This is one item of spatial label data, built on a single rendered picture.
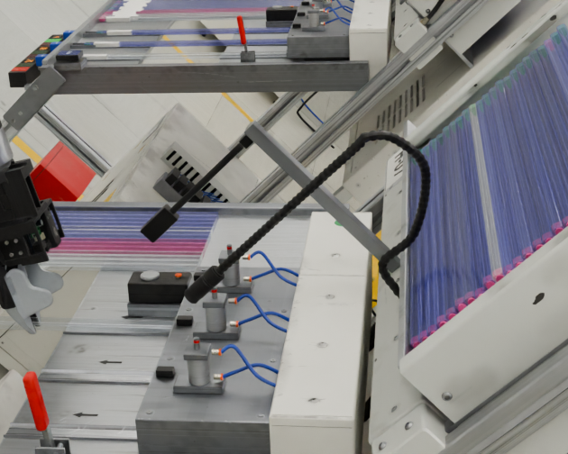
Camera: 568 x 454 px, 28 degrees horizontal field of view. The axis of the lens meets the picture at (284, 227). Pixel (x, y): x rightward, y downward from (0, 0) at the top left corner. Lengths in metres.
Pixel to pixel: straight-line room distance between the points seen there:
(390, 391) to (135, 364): 0.36
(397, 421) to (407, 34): 1.41
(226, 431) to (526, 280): 0.34
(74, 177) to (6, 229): 0.82
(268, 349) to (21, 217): 0.34
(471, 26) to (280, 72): 0.41
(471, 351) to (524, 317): 0.05
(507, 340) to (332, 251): 0.45
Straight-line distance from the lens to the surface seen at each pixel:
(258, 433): 1.11
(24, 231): 1.34
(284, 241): 1.60
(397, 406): 1.05
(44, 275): 1.42
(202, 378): 1.14
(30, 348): 2.84
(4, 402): 1.88
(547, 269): 0.95
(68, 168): 2.16
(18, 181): 1.33
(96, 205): 1.74
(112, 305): 1.46
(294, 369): 1.14
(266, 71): 2.43
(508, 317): 0.97
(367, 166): 2.48
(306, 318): 1.23
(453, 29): 2.35
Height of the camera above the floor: 1.75
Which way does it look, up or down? 21 degrees down
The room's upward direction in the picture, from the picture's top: 48 degrees clockwise
